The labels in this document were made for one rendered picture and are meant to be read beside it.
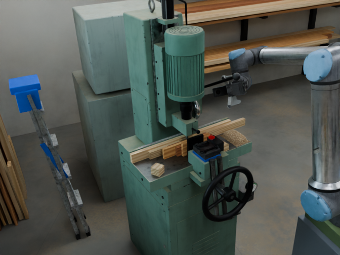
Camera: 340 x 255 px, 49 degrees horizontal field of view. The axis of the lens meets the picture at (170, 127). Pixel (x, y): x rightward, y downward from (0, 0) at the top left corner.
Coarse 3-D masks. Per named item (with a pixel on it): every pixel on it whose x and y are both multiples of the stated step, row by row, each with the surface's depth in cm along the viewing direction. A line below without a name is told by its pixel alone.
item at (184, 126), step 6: (174, 114) 187; (180, 114) 187; (174, 120) 187; (180, 120) 182; (186, 120) 181; (192, 120) 181; (174, 126) 189; (180, 126) 183; (186, 126) 178; (192, 126) 180; (186, 132) 180; (192, 132) 182
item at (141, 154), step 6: (228, 120) 201; (210, 126) 196; (216, 126) 198; (174, 138) 187; (180, 138) 187; (156, 144) 183; (162, 144) 183; (138, 150) 179; (144, 150) 179; (132, 156) 176; (138, 156) 178; (144, 156) 180; (132, 162) 178
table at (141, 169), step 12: (180, 156) 182; (132, 168) 180; (144, 168) 174; (168, 168) 173; (180, 168) 173; (192, 168) 175; (144, 180) 170; (156, 180) 166; (168, 180) 170; (180, 180) 174; (204, 180) 169
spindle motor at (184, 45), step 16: (176, 32) 159; (192, 32) 158; (176, 48) 157; (192, 48) 157; (176, 64) 161; (192, 64) 161; (176, 80) 166; (192, 80) 165; (176, 96) 169; (192, 96) 168
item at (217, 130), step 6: (234, 120) 203; (240, 120) 203; (222, 126) 197; (228, 126) 200; (234, 126) 202; (240, 126) 205; (204, 132) 193; (210, 132) 194; (216, 132) 196; (222, 132) 199; (168, 144) 184; (150, 150) 180; (156, 150) 180; (150, 156) 179; (156, 156) 181
